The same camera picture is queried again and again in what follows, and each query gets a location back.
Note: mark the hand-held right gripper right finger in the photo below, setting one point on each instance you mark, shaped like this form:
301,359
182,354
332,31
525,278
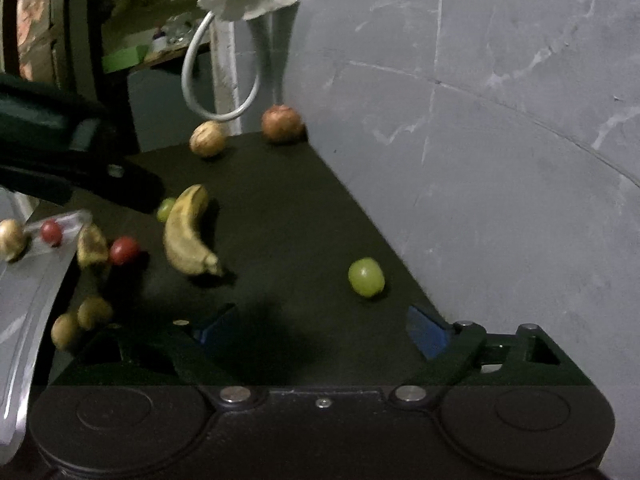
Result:
425,332

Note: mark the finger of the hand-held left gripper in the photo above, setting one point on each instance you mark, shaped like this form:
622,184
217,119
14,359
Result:
125,190
40,110

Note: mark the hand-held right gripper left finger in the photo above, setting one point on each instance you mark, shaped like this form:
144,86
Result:
217,330

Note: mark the red cherry tomato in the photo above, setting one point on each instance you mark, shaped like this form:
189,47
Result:
124,251
51,232

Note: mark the spotted yellow banana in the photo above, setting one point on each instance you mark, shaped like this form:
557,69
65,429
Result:
91,247

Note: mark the green grape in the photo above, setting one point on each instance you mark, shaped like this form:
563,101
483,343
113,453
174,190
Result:
165,209
366,276

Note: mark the brown walnut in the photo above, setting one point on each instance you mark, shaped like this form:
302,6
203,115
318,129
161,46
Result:
94,311
207,138
65,331

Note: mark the silver metal tray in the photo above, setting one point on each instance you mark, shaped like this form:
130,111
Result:
30,300

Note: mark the patterned framed panel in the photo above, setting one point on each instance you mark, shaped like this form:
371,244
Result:
27,25

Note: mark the green box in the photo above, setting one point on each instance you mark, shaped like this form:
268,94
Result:
122,57

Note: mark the pale round fruit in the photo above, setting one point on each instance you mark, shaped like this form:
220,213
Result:
11,240

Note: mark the white bottle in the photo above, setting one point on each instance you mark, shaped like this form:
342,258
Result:
159,40

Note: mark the red brown apple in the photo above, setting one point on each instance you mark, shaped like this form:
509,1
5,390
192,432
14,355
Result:
281,123

